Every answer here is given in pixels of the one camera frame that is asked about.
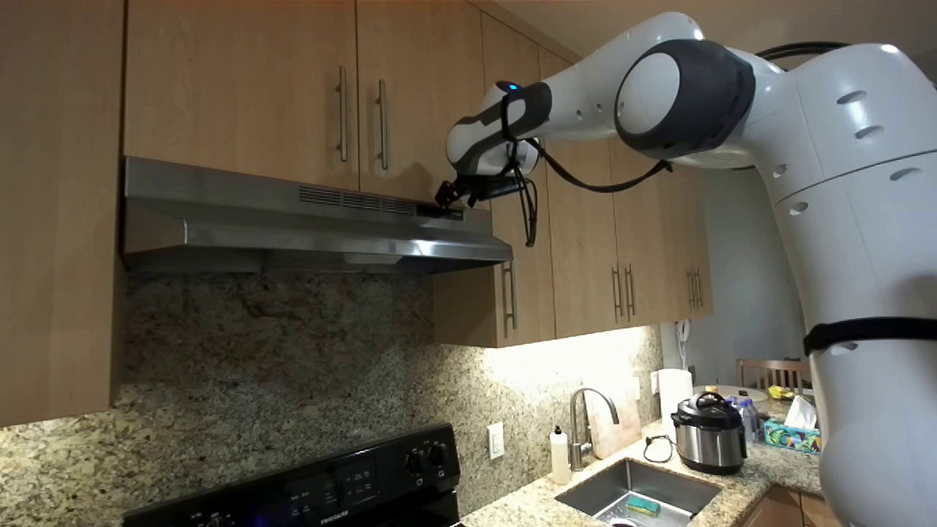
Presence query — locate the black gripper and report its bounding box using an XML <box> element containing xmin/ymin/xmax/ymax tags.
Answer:
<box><xmin>415</xmin><ymin>172</ymin><xmax>490</xmax><ymax>220</ymax></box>

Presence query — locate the black stove control console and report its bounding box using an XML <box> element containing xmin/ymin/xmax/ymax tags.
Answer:
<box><xmin>119</xmin><ymin>420</ymin><xmax>464</xmax><ymax>527</ymax></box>

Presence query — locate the stainless steel range hood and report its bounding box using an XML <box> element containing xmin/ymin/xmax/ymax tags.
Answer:
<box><xmin>119</xmin><ymin>155</ymin><xmax>516</xmax><ymax>278</ymax></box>

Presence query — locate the metal kitchen faucet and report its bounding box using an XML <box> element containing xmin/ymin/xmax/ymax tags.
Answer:
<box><xmin>567</xmin><ymin>382</ymin><xmax>623</xmax><ymax>475</ymax></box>

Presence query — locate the white soap bottle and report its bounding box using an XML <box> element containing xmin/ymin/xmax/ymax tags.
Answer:
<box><xmin>548</xmin><ymin>423</ymin><xmax>575</xmax><ymax>486</ymax></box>

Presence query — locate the white paper towel roll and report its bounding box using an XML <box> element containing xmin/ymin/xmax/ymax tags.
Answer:
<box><xmin>652</xmin><ymin>365</ymin><xmax>698</xmax><ymax>426</ymax></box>

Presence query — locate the stainless steel sink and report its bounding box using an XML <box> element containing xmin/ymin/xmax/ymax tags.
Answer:
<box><xmin>554</xmin><ymin>453</ymin><xmax>723</xmax><ymax>527</ymax></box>

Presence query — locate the silver black pressure cooker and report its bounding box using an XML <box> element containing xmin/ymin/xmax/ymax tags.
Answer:
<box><xmin>670</xmin><ymin>387</ymin><xmax>749</xmax><ymax>477</ymax></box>

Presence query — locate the green yellow sponge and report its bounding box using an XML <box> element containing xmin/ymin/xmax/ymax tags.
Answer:
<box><xmin>623</xmin><ymin>492</ymin><xmax>668</xmax><ymax>521</ymax></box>

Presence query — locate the wooden chair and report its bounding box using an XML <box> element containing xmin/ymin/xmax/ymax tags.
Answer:
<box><xmin>736</xmin><ymin>355</ymin><xmax>813</xmax><ymax>394</ymax></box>

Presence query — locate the clear plastic bottle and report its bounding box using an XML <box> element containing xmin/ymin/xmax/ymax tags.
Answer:
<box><xmin>731</xmin><ymin>388</ymin><xmax>765</xmax><ymax>445</ymax></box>

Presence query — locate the green tissue box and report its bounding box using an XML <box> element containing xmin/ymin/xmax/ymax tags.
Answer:
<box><xmin>758</xmin><ymin>391</ymin><xmax>824</xmax><ymax>457</ymax></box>

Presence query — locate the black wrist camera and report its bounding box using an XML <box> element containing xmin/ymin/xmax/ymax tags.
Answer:
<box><xmin>477</xmin><ymin>172</ymin><xmax>531</xmax><ymax>202</ymax></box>

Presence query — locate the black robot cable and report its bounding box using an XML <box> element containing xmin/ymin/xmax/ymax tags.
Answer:
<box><xmin>496</xmin><ymin>81</ymin><xmax>680</xmax><ymax>249</ymax></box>

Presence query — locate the metal cabinet handle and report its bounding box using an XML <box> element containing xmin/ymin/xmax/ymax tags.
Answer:
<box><xmin>333</xmin><ymin>65</ymin><xmax>352</xmax><ymax>166</ymax></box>
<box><xmin>623</xmin><ymin>262</ymin><xmax>642</xmax><ymax>321</ymax></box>
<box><xmin>610</xmin><ymin>265</ymin><xmax>627</xmax><ymax>325</ymax></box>
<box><xmin>497</xmin><ymin>256</ymin><xmax>522</xmax><ymax>334</ymax></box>
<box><xmin>371</xmin><ymin>76</ymin><xmax>392</xmax><ymax>176</ymax></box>

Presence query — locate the long wooden wall cabinet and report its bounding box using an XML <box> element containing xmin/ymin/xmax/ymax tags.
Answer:
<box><xmin>427</xmin><ymin>11</ymin><xmax>715</xmax><ymax>350</ymax></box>

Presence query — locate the two-door wooden wall cabinet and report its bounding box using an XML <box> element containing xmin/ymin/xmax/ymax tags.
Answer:
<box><xmin>124</xmin><ymin>0</ymin><xmax>496</xmax><ymax>214</ymax></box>

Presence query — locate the white wall outlet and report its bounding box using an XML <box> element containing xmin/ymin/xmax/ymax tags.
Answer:
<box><xmin>487</xmin><ymin>417</ymin><xmax>509</xmax><ymax>461</ymax></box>

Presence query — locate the black cord loop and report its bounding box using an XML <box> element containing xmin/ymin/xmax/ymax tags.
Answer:
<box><xmin>639</xmin><ymin>432</ymin><xmax>680</xmax><ymax>464</ymax></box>

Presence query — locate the tall wooden wall cabinet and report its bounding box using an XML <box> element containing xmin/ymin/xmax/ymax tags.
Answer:
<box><xmin>0</xmin><ymin>0</ymin><xmax>130</xmax><ymax>431</ymax></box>

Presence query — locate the black velcro strap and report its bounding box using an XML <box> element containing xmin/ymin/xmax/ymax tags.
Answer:
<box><xmin>803</xmin><ymin>316</ymin><xmax>937</xmax><ymax>356</ymax></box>

